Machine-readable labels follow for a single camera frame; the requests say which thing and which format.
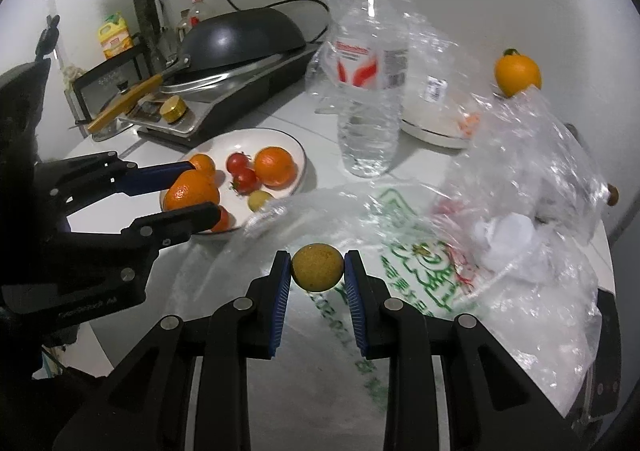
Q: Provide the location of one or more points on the white dish with orange print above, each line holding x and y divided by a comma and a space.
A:
430, 123

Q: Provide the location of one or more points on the steel cooktop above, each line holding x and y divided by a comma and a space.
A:
235, 101

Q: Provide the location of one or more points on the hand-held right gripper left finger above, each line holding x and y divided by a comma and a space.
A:
280, 301

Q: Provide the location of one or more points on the large orange mandarin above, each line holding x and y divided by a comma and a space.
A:
191, 191

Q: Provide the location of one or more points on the steel pot lid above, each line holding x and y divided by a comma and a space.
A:
120, 88

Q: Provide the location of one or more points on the red capped bottle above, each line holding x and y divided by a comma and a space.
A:
197, 8

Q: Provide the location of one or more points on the small glass bottle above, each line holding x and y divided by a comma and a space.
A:
184, 26

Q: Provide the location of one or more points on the orange fruit with green stem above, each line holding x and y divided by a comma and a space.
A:
517, 73

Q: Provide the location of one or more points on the green printed plastic bag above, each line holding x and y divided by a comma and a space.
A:
525, 326

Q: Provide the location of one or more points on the yellow longan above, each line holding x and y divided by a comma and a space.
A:
260, 200
317, 267

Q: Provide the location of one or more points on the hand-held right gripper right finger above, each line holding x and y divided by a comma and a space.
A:
356, 301

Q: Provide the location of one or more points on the gold round knob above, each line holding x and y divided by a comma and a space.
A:
172, 109

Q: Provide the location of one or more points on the white plate with dark rim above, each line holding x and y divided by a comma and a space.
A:
235, 141

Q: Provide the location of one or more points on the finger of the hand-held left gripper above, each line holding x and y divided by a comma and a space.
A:
150, 176
170, 226

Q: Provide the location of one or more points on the clear plastic water bottle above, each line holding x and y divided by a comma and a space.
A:
370, 131

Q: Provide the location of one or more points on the crumpled white paper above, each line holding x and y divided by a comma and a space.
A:
505, 238

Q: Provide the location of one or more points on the small orange mandarin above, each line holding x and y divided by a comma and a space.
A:
204, 163

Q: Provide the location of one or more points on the dark metal pole with hook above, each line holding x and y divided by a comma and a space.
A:
142, 16

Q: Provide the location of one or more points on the crumpled clear plastic bag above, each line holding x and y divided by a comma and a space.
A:
530, 151

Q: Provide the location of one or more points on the yellow oil bottle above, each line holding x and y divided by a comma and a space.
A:
115, 36

